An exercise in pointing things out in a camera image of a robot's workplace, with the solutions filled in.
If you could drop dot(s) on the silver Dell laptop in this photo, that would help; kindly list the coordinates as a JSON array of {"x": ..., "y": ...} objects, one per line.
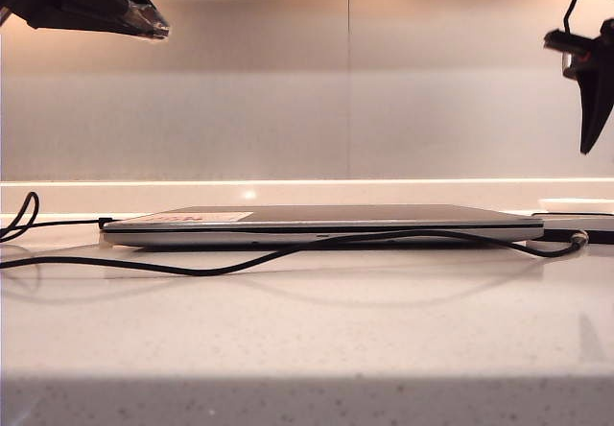
[{"x": 336, "y": 238}]

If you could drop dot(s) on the small white dish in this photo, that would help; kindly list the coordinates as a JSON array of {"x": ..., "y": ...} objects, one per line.
[{"x": 575, "y": 204}]

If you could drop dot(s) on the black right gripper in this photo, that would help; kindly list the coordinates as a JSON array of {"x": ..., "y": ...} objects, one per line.
[{"x": 583, "y": 49}]

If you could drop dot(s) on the white red laptop sticker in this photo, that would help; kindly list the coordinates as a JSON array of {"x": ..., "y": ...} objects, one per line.
[{"x": 201, "y": 216}]

